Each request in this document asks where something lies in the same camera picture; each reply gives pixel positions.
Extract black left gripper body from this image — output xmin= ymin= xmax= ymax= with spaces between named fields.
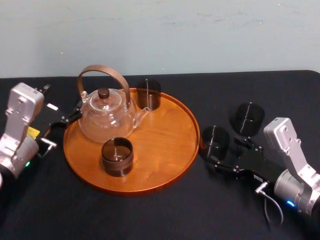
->
xmin=26 ymin=100 xmax=69 ymax=158

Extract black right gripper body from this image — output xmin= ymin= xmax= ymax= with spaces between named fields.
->
xmin=232 ymin=149 xmax=284 ymax=196

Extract round wooden tray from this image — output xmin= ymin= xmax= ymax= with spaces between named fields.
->
xmin=62 ymin=87 xmax=201 ymax=197

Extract dark smoked glass cup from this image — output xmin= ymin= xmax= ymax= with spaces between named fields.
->
xmin=229 ymin=102 xmax=266 ymax=137
xmin=136 ymin=78 xmax=162 ymax=111
xmin=101 ymin=137 xmax=134 ymax=178
xmin=200 ymin=125 xmax=231 ymax=163

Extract glass lid with dark knob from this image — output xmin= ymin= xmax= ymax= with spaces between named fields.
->
xmin=87 ymin=87 xmax=124 ymax=111

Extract black table cloth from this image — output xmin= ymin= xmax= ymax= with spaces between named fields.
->
xmin=0 ymin=69 xmax=320 ymax=240

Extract thin cable with silver plug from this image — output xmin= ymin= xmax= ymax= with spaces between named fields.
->
xmin=254 ymin=181 xmax=286 ymax=226
xmin=37 ymin=138 xmax=58 ymax=157

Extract glass teapot with brown handle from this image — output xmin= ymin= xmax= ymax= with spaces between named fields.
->
xmin=76 ymin=64 xmax=152 ymax=145

